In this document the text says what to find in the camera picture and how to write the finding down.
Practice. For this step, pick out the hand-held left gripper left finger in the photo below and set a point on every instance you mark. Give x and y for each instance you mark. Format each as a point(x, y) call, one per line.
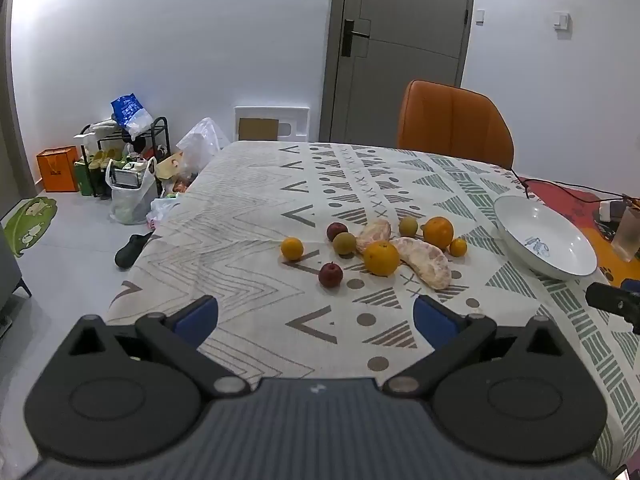
point(197, 317)

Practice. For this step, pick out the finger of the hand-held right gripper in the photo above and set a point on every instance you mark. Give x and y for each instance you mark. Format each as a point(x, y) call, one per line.
point(612, 300)

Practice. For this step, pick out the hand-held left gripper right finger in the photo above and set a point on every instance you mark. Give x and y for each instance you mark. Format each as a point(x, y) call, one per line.
point(435, 317)

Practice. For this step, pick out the large peeled pomelo segment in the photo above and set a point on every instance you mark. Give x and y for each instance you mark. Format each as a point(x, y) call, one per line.
point(425, 262)

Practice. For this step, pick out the small orange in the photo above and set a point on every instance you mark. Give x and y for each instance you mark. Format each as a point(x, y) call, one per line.
point(292, 248)
point(457, 247)

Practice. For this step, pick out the large orange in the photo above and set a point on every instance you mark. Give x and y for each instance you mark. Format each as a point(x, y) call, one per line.
point(381, 258)
point(438, 232)

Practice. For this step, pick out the white plate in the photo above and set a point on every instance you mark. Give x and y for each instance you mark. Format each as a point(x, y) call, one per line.
point(545, 240)

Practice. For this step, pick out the small peeled pomelo segment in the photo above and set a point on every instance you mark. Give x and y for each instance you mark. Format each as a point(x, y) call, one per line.
point(374, 234)

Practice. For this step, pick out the dark red plum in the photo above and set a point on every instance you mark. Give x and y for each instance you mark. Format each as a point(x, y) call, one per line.
point(337, 231)
point(330, 275)

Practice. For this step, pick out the clear glass cup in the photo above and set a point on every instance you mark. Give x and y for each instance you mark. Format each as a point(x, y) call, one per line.
point(627, 235)

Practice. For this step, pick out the white charger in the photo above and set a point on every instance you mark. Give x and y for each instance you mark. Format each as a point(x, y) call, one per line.
point(611, 210)

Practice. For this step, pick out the black shoe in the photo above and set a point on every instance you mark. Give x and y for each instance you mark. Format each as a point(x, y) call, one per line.
point(131, 250)

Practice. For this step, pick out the patterned tablecloth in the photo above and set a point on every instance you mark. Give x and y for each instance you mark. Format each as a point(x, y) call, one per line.
point(240, 220)

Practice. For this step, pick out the pink white plastic bag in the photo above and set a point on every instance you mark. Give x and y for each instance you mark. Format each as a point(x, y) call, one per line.
point(161, 212)

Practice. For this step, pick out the red printed mat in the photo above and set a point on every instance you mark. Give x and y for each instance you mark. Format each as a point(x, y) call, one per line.
point(560, 195)

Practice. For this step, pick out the clear plastic bag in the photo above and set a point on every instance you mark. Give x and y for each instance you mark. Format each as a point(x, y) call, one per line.
point(202, 142)

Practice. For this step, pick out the green box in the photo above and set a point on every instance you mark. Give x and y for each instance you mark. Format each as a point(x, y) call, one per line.
point(84, 177)

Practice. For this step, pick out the black metal rack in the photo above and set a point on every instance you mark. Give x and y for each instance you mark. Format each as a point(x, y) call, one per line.
point(162, 135)

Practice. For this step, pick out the grey cabinet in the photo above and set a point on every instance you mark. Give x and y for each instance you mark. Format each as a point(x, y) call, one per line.
point(10, 270)

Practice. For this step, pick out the green floor mat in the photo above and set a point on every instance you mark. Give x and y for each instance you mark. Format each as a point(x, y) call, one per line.
point(30, 220)

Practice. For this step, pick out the brown cardboard sheet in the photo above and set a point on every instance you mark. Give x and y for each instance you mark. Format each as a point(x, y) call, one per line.
point(258, 129)

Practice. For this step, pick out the orange leather chair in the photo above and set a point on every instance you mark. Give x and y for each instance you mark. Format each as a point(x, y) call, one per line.
point(455, 120)

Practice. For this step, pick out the orange paper bag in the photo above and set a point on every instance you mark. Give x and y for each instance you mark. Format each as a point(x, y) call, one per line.
point(57, 168)

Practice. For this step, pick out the white box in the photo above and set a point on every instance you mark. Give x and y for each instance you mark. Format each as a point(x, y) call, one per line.
point(97, 137)

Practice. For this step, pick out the blue plastic bag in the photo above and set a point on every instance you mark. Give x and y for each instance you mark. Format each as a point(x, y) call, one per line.
point(130, 112)

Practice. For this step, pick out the white framed board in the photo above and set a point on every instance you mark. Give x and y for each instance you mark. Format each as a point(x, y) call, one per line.
point(295, 120)

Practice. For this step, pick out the grey side door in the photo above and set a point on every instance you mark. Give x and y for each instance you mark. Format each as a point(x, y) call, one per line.
point(11, 85)

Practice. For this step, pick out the small white wall switch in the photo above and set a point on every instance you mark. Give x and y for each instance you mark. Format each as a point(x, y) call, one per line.
point(480, 16)

